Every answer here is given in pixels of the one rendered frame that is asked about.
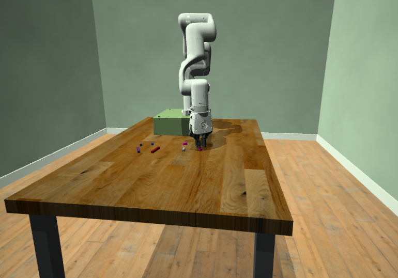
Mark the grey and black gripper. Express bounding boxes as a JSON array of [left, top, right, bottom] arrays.
[[189, 111, 212, 149]]

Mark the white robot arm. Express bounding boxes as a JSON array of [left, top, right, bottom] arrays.
[[178, 13, 217, 116]]

